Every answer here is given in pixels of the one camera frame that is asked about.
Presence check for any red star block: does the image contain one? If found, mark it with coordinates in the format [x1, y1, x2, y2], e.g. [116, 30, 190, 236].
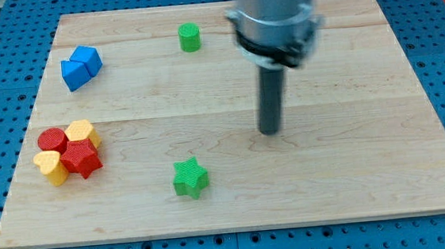
[60, 138, 102, 179]

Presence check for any blue triangle block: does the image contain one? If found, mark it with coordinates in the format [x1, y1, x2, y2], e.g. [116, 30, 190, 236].
[61, 60, 91, 92]

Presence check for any red cylinder block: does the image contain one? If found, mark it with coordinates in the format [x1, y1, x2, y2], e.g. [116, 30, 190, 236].
[37, 127, 68, 154]

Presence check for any wooden board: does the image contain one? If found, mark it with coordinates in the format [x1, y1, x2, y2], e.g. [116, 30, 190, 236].
[0, 0, 445, 249]

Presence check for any yellow pentagon block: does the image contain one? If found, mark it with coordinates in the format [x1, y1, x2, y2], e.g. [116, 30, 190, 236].
[65, 119, 102, 148]

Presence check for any green cylinder block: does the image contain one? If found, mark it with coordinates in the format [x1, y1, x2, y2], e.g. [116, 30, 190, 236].
[178, 22, 201, 52]

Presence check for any blue cube block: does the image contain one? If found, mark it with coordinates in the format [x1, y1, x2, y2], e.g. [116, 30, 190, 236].
[69, 45, 102, 78]

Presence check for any yellow heart block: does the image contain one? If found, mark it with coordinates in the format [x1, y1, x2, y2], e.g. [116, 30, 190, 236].
[33, 151, 69, 187]

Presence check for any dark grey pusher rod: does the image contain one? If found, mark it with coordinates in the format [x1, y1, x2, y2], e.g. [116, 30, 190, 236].
[258, 67, 285, 136]

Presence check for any green star block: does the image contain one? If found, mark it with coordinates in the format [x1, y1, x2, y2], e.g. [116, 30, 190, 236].
[172, 157, 209, 200]

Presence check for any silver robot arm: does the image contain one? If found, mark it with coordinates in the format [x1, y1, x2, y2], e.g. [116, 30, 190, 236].
[226, 0, 322, 136]

